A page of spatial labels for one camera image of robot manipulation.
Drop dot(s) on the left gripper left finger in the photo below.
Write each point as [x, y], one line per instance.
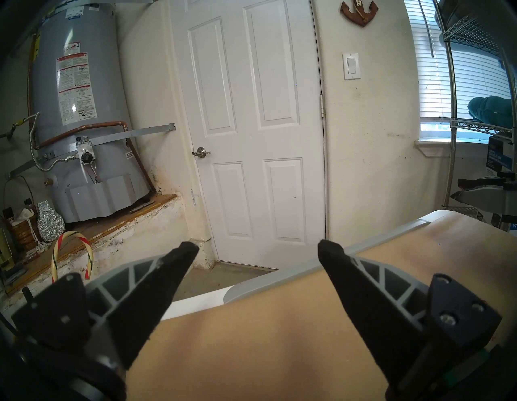
[153, 291]

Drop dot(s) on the utility pump carton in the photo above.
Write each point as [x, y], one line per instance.
[499, 157]

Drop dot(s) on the wooden anchor wall decoration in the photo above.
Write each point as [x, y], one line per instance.
[359, 14]

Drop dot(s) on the plywood platform board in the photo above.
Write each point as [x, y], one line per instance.
[113, 224]

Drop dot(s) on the crumpled aluminium foil bundle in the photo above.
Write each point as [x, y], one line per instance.
[50, 224]

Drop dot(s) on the gas pipe with yellow valve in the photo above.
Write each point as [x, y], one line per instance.
[14, 128]

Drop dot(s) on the folding table with board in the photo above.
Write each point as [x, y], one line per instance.
[262, 343]

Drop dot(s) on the teal tufted cushion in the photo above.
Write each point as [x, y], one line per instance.
[488, 109]

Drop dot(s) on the gray water heater tank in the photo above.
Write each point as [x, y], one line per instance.
[107, 60]

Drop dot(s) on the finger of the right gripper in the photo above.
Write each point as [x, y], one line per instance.
[484, 183]
[484, 201]

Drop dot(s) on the white panel door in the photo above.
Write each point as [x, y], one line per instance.
[250, 141]

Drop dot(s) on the copper water pipe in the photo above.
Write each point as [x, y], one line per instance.
[101, 125]

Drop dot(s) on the window with white blinds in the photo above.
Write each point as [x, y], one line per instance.
[432, 81]

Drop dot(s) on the striped candy cane decoration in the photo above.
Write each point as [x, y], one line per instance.
[75, 233]

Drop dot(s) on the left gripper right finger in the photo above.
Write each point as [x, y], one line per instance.
[363, 307]

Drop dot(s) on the white wall light switch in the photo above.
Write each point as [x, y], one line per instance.
[350, 66]

